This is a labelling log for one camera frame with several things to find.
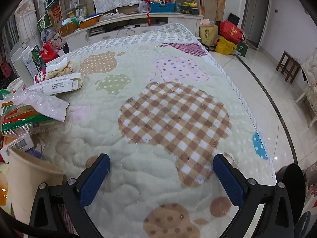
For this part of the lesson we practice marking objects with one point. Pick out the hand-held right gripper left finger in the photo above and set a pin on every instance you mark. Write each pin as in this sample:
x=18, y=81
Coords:
x=95, y=181

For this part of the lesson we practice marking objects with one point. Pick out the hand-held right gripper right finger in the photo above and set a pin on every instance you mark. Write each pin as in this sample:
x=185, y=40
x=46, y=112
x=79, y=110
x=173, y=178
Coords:
x=229, y=181

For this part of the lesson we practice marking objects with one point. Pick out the beige trash bin black liner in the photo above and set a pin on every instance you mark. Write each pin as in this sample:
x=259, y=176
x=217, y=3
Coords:
x=29, y=178

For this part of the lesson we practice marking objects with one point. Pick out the white roll tube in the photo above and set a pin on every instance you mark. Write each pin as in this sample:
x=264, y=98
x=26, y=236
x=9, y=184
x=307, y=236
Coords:
x=42, y=101

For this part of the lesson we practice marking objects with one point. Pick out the tan paper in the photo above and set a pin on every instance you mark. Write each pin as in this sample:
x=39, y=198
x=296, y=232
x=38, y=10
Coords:
x=60, y=70

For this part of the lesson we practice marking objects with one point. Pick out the white barcoded box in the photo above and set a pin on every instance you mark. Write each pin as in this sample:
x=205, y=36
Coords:
x=17, y=145

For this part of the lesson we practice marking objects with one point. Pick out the red green snack packet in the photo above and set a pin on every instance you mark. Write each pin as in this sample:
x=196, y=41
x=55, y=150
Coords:
x=22, y=119

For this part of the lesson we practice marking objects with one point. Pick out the long white cardboard box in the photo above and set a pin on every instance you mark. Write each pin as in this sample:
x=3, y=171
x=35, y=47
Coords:
x=57, y=85

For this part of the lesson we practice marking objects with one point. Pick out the printed plush blanket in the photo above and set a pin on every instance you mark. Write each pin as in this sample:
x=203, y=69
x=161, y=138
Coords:
x=148, y=67

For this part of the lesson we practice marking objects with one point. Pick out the white cushioned chair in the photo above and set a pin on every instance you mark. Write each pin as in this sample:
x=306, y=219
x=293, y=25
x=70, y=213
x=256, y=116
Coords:
x=309, y=79

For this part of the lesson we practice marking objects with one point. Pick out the green carton box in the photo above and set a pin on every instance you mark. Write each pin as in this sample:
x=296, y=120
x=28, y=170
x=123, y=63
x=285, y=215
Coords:
x=242, y=49

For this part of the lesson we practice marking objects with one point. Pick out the yellow plastic bag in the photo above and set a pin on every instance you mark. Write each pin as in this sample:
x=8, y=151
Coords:
x=225, y=45

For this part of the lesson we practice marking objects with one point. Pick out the brown wooden stool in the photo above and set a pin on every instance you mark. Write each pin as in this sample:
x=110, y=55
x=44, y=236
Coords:
x=288, y=59

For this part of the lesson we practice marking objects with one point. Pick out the white green milk carton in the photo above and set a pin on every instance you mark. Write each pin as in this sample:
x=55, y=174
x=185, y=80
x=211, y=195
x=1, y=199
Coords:
x=33, y=59

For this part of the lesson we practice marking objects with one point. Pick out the red gift bag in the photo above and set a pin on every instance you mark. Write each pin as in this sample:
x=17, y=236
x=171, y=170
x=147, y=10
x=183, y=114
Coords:
x=48, y=52

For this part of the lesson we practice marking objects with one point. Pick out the white floor appliance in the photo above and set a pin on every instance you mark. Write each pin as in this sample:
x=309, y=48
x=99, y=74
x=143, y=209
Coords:
x=17, y=59

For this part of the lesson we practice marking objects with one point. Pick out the large red bag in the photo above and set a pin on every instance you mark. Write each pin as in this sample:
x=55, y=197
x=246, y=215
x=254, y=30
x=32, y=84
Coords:
x=231, y=31

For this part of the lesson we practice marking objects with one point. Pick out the black flat bag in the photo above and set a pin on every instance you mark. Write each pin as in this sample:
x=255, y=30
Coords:
x=233, y=19

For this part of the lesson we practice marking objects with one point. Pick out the green gift box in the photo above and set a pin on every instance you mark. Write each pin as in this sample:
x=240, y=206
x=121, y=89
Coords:
x=43, y=23

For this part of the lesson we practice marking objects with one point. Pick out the white TV cabinet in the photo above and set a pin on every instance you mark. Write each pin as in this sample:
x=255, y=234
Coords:
x=183, y=19

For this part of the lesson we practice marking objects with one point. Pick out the grey door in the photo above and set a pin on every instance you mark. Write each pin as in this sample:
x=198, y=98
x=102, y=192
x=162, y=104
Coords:
x=260, y=14

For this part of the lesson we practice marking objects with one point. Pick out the bunch of bananas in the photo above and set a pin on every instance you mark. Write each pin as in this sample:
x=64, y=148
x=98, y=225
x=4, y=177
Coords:
x=190, y=4

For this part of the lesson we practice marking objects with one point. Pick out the blue plastic basket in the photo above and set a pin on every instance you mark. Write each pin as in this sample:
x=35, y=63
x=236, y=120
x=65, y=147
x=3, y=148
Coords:
x=162, y=7

